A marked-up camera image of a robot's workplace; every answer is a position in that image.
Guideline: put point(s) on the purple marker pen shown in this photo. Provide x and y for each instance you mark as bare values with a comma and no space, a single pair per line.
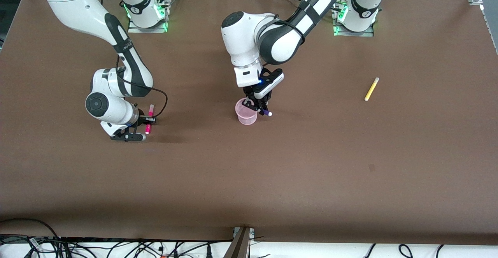
266,113

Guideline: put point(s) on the pink highlighter pen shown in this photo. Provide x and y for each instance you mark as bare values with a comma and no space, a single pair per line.
151,110

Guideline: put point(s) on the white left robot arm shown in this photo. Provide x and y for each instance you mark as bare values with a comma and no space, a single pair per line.
280,44

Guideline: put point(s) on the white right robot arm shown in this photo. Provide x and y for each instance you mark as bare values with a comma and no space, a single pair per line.
78,5

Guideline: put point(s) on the pink mesh pen holder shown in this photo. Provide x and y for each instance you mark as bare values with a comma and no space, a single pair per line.
247,116

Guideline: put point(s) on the yellow highlighter pen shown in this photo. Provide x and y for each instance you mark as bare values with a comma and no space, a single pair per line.
371,89

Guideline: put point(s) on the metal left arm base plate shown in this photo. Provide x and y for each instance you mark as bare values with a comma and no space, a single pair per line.
352,34

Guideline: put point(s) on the aluminium frame post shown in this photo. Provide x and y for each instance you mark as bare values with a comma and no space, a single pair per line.
241,246

